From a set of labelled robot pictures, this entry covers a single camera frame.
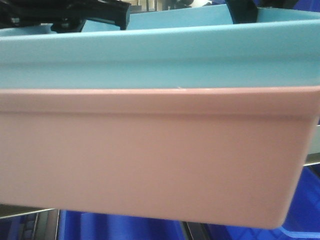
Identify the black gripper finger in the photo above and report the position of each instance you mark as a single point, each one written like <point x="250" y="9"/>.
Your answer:
<point x="115" y="12"/>
<point x="242" y="11"/>

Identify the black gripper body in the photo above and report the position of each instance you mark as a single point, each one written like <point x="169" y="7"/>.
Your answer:
<point x="65" y="16"/>

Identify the light blue plastic box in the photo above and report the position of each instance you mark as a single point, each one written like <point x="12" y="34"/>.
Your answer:
<point x="184" y="48"/>

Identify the pink plastic box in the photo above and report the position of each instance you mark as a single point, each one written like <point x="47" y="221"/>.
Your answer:
<point x="229" y="156"/>

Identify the stainless steel shelf rack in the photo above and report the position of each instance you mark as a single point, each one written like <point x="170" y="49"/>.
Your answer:
<point x="12" y="213"/>

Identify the blue crate lower left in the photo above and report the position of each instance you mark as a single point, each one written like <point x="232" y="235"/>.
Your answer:
<point x="77" y="225"/>

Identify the blue crate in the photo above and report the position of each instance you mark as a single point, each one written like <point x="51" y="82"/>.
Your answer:
<point x="77" y="225"/>
<point x="22" y="227"/>
<point x="302" y="221"/>

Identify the blue crate far left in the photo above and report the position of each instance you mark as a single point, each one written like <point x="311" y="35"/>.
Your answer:
<point x="22" y="227"/>

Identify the blue crate lower right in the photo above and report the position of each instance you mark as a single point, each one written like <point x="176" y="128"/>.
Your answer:
<point x="302" y="221"/>

